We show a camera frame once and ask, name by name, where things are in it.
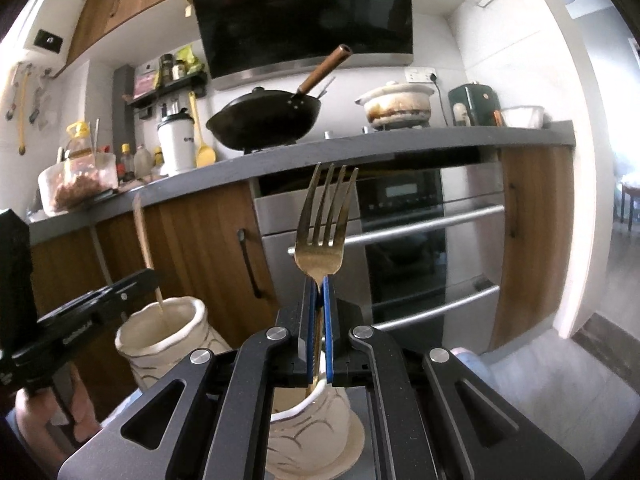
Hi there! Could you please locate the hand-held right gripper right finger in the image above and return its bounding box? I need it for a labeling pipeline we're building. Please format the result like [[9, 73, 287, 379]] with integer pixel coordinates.
[[323, 275, 585, 480]]

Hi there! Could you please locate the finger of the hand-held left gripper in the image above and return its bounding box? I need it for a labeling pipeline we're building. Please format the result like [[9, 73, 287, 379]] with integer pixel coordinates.
[[10, 268, 164, 362]]

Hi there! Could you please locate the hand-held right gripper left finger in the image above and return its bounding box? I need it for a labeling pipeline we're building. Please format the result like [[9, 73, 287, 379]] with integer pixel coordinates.
[[57, 276, 321, 480]]

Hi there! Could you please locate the white floral ceramic utensil holder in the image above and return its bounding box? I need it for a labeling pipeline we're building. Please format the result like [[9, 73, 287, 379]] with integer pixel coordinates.
[[115, 297, 367, 479]]

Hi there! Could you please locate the wooden chopstick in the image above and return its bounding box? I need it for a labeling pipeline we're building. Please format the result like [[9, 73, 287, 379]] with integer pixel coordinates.
[[132, 194, 166, 317]]

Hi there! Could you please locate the gold metal fork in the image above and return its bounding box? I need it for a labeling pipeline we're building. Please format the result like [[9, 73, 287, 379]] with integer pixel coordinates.
[[294, 162, 360, 397]]

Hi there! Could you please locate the person's left hand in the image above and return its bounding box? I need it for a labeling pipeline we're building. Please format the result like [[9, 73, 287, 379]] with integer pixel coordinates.
[[14, 360, 103, 450]]

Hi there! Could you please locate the plastic container of food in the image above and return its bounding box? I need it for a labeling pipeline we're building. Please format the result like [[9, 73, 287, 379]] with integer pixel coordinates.
[[37, 152, 119, 216]]

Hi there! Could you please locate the stainless built-in oven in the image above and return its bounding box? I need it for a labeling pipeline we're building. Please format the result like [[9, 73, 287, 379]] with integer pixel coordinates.
[[252, 156, 506, 357]]

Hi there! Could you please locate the dark sauce bottle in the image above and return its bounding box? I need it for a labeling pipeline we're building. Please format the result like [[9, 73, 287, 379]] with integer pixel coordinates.
[[117, 143, 136, 184]]

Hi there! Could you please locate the oil bottle with yellow cap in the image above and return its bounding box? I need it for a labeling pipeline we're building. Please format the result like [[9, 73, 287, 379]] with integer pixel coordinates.
[[65, 121, 99, 162]]

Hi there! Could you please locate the clear sauce bottle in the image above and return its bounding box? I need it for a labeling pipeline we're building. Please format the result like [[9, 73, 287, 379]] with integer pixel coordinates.
[[134, 145, 156, 181]]

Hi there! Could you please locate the white tumbler with black lid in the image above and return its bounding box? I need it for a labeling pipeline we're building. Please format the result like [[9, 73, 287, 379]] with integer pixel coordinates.
[[157, 109, 197, 177]]

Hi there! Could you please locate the yellow plastic spatula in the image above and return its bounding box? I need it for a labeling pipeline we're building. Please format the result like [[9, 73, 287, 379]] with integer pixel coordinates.
[[187, 92, 217, 169]]

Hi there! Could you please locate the narrow wooden lower cabinet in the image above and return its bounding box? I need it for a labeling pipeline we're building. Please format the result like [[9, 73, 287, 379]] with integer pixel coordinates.
[[487, 145, 574, 352]]

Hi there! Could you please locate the white clay cooking pot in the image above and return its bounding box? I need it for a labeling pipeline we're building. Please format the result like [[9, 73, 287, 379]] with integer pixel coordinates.
[[356, 81, 436, 126]]

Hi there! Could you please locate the white water heater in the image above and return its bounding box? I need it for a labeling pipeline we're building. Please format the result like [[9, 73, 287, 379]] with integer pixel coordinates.
[[22, 0, 91, 69]]

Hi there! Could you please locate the green countertop appliance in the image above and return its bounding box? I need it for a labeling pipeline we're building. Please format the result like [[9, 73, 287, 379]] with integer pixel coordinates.
[[448, 83, 504, 128]]

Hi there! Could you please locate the black range hood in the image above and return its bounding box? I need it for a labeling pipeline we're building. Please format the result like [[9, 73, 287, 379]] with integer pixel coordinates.
[[187, 0, 416, 92]]

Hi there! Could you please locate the yellow gas hose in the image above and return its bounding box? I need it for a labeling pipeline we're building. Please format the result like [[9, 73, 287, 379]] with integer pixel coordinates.
[[18, 74, 28, 157]]

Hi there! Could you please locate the black wok with wooden handle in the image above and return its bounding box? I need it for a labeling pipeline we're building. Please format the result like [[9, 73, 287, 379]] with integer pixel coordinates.
[[206, 44, 353, 154]]

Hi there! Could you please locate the black wall spice shelf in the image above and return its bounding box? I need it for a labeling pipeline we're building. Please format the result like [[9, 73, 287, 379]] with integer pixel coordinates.
[[125, 71, 209, 121]]

